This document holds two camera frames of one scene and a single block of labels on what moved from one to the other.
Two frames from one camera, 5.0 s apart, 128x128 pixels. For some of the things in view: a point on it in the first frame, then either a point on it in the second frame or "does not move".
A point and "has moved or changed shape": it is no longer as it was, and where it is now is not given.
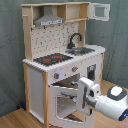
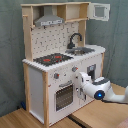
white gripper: x=87 y=89 to x=83 y=79
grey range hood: x=48 y=17 does not move
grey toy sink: x=79 y=51 does not move
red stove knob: x=56 y=75 does not move
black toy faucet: x=71 y=45 does not move
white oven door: x=53 y=92 has moved or changed shape
